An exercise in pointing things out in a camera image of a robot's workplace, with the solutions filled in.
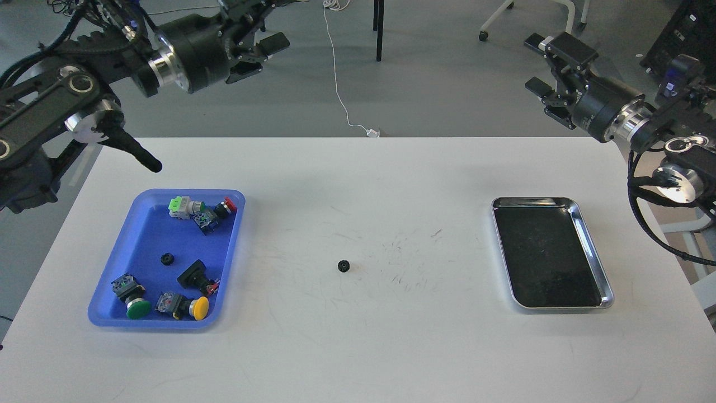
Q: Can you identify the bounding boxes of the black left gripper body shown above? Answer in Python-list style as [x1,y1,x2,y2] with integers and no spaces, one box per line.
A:
[149,15,229,93]

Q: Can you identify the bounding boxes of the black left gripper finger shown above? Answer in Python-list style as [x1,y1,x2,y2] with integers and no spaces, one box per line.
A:
[224,32,290,85]
[218,1,307,31]

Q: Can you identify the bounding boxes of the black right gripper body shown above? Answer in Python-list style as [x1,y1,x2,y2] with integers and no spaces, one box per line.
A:
[571,76,653,143]

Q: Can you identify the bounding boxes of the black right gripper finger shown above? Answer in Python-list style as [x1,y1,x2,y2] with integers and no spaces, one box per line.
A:
[524,31,599,93]
[525,77,576,130]

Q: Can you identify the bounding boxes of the black industrial switch part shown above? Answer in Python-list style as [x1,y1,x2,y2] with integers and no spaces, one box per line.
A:
[176,259,219,297]

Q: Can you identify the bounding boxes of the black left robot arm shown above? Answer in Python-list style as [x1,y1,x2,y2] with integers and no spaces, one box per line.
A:
[1,1,290,214]

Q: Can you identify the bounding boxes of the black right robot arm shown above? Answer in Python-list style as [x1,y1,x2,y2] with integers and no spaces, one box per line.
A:
[524,31,715,266]

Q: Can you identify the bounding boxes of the white office chair base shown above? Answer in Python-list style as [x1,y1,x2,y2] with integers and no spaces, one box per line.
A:
[478,1,591,43]

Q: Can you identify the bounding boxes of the black equipment case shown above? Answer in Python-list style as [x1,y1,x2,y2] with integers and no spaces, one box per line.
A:
[639,1,715,84]

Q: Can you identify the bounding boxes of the black table leg right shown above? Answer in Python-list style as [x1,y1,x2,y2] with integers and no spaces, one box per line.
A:
[373,0,385,62]

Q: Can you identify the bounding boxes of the metal tray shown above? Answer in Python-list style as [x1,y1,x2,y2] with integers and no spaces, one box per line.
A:
[491,197,614,313]

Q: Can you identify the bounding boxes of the blue plastic tray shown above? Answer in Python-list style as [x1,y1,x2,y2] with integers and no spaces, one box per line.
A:
[88,189,246,329]

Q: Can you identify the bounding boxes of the green mushroom push button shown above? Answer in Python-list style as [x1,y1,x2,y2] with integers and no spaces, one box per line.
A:
[111,273,152,320]

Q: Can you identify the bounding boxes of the yellow mushroom push button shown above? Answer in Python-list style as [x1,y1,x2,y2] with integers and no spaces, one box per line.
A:
[154,291,210,321]

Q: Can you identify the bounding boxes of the white cable on floor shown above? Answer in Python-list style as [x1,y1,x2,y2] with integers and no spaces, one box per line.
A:
[323,0,381,138]

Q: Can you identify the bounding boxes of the red push button switch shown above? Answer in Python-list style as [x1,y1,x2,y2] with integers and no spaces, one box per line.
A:
[213,196,238,220]

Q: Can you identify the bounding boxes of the green white push button switch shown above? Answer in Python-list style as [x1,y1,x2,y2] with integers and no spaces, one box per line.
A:
[168,196,206,220]

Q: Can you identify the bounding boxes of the black blue switch block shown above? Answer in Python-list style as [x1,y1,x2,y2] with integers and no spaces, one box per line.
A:
[192,208,222,235]

